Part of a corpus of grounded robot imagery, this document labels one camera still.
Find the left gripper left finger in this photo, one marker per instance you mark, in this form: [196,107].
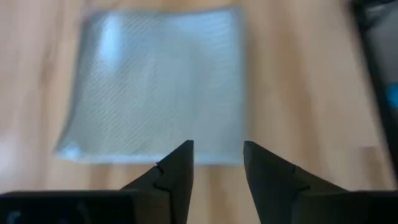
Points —
[178,177]

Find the blue plastic part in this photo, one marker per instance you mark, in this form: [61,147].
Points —
[393,96]

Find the grey waffle microfiber towel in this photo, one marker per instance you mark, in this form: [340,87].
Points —
[155,87]

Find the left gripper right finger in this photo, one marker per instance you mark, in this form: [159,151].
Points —
[270,183]

